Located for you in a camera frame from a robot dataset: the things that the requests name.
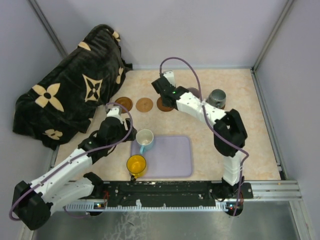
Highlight dark brown round coaster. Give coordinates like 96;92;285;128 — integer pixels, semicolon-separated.
156;97;174;112

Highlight purple mug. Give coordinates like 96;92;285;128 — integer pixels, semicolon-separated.
187;87;200;99

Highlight light wooden coaster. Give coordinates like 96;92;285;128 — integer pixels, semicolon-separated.
135;97;154;113

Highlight white and blue mug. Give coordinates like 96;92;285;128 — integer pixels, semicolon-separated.
135;129;154;155

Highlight yellow mug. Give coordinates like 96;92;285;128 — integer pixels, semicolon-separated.
126;154;148;182

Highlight grey-green mug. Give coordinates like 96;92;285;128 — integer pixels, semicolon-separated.
206;89;227;108

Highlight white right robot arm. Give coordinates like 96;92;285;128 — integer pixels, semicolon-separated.
151;72;249;198

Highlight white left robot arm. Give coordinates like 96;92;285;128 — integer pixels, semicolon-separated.
9;106;137;230

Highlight black floral blanket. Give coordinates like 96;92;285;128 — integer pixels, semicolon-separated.
12;24;132;149

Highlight lavender plastic tray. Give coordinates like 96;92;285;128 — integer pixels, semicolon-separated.
130;135;193;179

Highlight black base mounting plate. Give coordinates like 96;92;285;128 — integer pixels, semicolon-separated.
83;180;253;207

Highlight grey aluminium frame rail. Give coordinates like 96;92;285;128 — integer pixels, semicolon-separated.
251;0;296;72

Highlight white toothed cable rail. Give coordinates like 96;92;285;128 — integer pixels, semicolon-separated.
64;201;241;212

